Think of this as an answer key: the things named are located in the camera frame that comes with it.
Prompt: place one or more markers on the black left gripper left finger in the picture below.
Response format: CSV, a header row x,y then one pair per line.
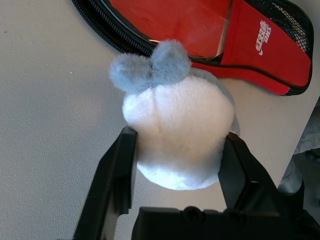
x,y
112,180

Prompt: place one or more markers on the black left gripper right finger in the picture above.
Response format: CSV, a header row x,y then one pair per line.
x,y
245,182

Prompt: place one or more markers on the white plush toy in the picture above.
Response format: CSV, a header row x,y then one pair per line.
x,y
180,125

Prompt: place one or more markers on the black red paddle case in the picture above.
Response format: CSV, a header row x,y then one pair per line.
x,y
262,62

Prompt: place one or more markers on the red ping-pong paddle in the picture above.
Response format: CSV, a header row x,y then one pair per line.
x,y
175,25

